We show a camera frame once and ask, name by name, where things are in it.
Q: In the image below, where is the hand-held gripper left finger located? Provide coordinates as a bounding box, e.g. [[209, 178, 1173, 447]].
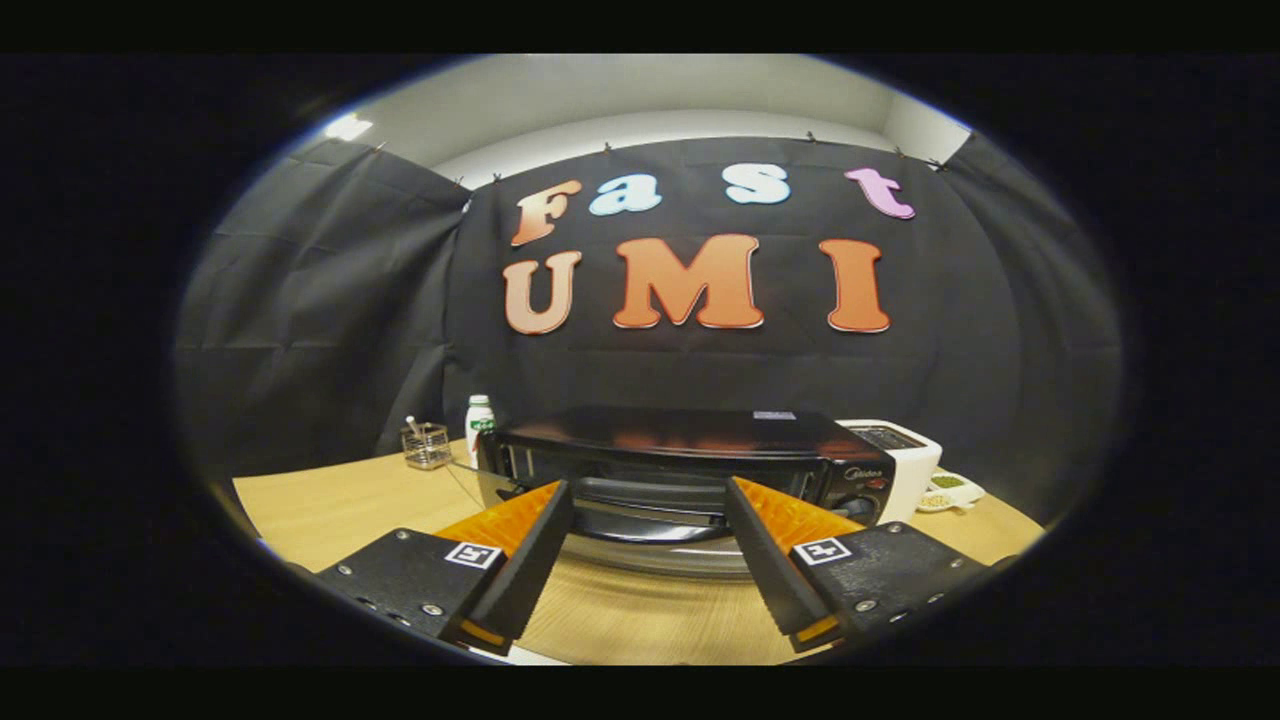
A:
[[315, 480, 576, 656]]

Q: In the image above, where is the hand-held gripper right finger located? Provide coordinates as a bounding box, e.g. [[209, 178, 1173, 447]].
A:
[[724, 476, 991, 653]]

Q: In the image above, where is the black toaster oven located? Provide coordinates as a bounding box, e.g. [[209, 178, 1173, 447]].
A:
[[476, 405, 898, 579]]

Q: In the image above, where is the white bread toaster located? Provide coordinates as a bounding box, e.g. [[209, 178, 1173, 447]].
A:
[[836, 419, 943, 525]]

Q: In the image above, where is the white bottle green label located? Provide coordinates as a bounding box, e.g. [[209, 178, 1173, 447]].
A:
[[465, 394, 497, 469]]

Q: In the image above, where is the white sectioned dish with beans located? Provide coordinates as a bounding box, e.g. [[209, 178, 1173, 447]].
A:
[[916, 472, 986, 514]]

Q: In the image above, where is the wire mesh holder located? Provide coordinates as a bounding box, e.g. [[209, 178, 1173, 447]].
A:
[[400, 416, 453, 471]]

